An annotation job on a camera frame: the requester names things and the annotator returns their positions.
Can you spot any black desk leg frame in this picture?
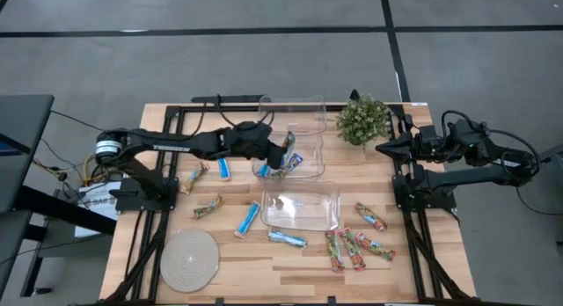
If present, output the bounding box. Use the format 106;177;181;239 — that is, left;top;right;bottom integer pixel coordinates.
12;185;118;298

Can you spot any round woven placemat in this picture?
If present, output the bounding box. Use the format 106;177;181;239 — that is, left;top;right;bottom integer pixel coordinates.
159;228;221;294

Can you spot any grey chair base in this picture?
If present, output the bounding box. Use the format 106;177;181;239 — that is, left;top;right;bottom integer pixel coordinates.
538;142;563;197

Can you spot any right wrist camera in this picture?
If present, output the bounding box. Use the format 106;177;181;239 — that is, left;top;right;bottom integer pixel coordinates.
419;124;440;145

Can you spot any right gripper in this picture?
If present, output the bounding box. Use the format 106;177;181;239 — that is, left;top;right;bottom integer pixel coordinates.
375;113;442;166

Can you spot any white printed paper sheet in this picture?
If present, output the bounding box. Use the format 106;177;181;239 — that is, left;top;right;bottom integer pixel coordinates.
73;180;122;239

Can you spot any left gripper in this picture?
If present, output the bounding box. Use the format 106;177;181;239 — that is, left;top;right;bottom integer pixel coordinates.
226;120;288;170

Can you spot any thin black cable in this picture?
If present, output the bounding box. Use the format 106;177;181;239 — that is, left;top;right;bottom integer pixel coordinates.
49;110;106;134

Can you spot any long black bar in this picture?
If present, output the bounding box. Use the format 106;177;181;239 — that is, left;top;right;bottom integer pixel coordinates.
190;93;268;105

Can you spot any red granola bar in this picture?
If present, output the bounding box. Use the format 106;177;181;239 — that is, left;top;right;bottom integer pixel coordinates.
324;229;347;273
354;231;397;262
354;201;389;233
337;226;368;272

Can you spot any dark grey desk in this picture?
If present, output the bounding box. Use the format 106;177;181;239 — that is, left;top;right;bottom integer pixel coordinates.
0;93;55;298

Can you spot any small green potted plant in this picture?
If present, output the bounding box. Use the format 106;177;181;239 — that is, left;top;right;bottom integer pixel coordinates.
336;94;392;148

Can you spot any clear plastic bin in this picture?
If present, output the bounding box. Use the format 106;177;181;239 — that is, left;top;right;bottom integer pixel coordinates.
259;179;341;233
258;94;328;135
251;128;327;181

